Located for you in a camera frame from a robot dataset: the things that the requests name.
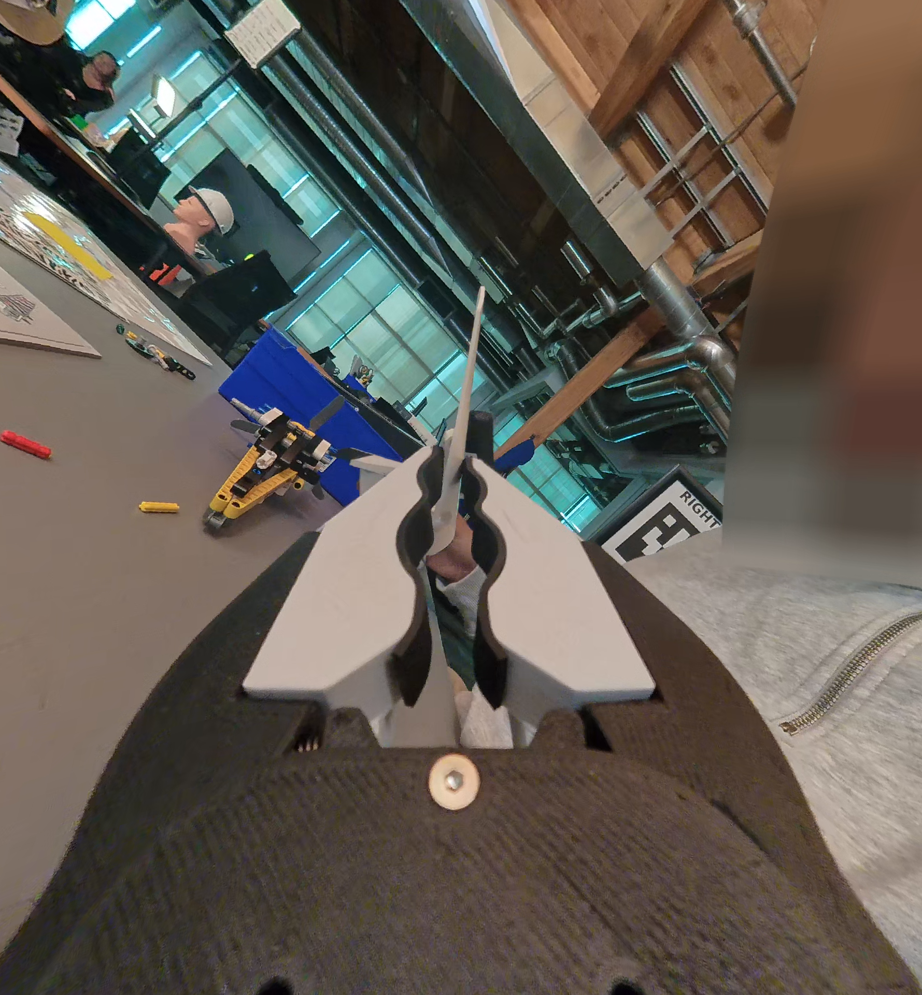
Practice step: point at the grey lego rotor blade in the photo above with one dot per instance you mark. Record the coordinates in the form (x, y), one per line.
(468, 389)

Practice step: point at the person's right hand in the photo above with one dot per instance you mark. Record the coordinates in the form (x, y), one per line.
(449, 563)

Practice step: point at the small black yellow brick assembly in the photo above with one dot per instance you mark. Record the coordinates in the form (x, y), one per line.
(169, 359)

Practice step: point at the round silver duct pipe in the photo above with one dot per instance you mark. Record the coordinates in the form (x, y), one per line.
(682, 311)

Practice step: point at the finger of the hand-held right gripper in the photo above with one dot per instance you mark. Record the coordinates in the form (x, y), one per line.
(379, 465)
(482, 435)

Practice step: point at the lego instruction booklet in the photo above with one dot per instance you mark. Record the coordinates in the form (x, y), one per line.
(10, 303)

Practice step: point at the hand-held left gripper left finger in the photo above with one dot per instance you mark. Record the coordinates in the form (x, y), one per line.
(336, 591)

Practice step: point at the red lego axle piece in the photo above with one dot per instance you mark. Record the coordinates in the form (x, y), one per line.
(25, 444)

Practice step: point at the rectangular metal ventilation duct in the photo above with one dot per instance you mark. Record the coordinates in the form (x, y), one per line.
(554, 140)

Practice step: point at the yellow paper strip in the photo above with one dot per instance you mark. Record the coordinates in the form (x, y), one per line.
(68, 245)

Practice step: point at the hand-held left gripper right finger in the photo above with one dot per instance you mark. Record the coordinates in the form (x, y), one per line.
(562, 622)

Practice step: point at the blue plastic bin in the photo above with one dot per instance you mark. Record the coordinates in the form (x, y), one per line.
(305, 389)

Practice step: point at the mannequin head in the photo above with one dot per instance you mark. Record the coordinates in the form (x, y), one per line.
(189, 221)

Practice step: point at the printed black white mat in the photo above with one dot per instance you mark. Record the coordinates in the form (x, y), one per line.
(10, 210)

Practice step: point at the white hanging sign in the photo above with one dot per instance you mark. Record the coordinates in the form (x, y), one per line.
(262, 31)

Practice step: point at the yellow lego axle piece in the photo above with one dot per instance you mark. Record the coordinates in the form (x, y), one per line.
(158, 507)

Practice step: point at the white light panel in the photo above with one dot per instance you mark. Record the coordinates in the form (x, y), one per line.
(165, 95)

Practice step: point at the black monitor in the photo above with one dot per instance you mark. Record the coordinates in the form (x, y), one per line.
(243, 295)

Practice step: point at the yellow black lego helicopter model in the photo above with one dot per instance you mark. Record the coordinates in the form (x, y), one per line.
(274, 466)

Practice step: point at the white hard hat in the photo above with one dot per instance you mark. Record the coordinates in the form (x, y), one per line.
(218, 206)

